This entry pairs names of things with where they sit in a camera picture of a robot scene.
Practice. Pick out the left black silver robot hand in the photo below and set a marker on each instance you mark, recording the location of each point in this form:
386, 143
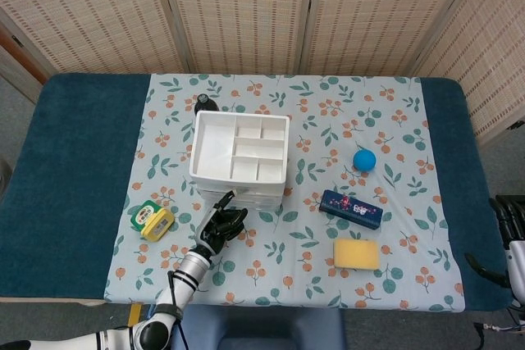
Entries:
217, 225

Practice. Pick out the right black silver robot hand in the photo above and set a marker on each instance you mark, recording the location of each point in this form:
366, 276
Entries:
517, 260

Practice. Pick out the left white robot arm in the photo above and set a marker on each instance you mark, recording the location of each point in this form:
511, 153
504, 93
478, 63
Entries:
188, 269

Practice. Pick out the dark blue rectangular box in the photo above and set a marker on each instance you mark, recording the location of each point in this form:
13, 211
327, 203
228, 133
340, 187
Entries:
350, 207

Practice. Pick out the yellow green lidded container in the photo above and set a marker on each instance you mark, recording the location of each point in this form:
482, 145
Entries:
153, 223

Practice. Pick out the floral print tablecloth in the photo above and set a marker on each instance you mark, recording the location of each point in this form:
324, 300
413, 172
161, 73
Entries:
287, 260

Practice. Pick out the blue chair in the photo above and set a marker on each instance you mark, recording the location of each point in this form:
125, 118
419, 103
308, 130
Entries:
266, 327

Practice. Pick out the black capped bottle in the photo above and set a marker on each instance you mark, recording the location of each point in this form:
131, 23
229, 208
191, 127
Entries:
204, 102

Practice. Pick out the yellow sponge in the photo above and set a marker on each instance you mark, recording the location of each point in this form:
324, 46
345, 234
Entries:
356, 253

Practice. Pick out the teal table cover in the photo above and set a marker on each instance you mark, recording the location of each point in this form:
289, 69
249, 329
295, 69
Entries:
78, 153

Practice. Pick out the blue ball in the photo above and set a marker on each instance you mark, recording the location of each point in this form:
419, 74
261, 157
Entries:
364, 160

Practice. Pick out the woven folding screen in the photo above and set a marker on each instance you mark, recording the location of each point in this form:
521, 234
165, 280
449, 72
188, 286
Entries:
246, 14

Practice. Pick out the brown wooden door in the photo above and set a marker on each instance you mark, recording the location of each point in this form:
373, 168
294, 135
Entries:
20, 53

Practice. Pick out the white compartment tray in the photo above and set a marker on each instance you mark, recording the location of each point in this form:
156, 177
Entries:
213, 149

